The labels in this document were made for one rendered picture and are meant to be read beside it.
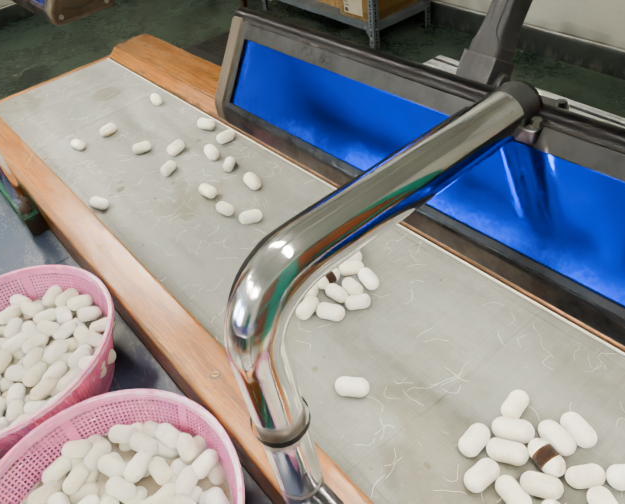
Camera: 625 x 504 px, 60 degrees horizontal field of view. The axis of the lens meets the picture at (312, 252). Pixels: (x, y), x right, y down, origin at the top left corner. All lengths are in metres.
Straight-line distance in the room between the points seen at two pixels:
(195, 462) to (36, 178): 0.63
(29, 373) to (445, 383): 0.48
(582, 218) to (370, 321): 0.42
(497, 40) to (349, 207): 0.81
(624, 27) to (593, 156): 2.53
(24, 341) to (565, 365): 0.64
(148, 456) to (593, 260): 0.48
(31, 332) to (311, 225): 0.63
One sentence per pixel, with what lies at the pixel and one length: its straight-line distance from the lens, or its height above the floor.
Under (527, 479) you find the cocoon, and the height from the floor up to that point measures 0.76.
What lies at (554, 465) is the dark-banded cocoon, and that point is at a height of 0.76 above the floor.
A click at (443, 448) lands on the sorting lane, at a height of 0.74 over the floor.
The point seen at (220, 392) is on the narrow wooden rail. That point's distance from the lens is 0.59.
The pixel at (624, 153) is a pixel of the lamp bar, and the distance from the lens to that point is 0.25.
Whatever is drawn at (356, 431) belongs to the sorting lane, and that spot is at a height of 0.74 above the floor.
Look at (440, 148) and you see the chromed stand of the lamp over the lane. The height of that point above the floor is 1.12.
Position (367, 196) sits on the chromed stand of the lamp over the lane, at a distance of 0.20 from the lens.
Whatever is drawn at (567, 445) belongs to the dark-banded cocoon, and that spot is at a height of 0.76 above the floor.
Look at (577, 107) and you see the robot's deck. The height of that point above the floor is 0.67.
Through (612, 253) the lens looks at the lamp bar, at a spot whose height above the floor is 1.07.
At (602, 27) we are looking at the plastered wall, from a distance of 2.82.
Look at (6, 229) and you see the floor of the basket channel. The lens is 1.14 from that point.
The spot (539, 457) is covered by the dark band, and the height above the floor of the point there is 0.76.
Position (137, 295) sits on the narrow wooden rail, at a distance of 0.73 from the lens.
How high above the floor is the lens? 1.24
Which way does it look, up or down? 43 degrees down
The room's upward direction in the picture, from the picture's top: 10 degrees counter-clockwise
